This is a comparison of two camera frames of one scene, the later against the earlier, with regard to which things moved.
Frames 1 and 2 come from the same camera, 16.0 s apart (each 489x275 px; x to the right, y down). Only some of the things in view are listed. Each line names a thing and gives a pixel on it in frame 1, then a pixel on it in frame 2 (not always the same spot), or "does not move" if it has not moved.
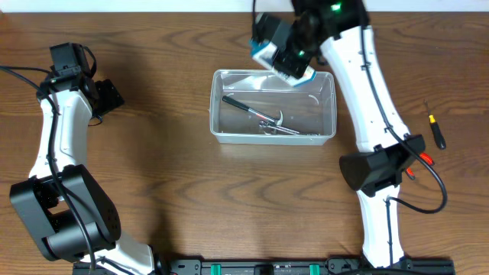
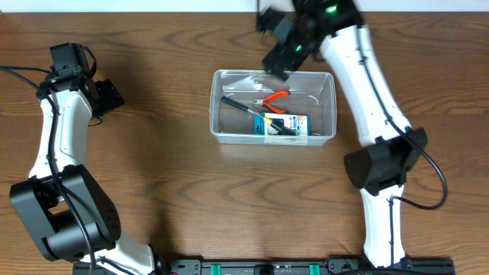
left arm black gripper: (108, 95) does not move
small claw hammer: (240, 105) does not move
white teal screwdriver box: (263, 53) to (300, 124)
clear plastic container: (258, 108) does not move
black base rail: (284, 266) does not move
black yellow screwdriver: (435, 129) to (277, 127)
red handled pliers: (425, 157) to (263, 101)
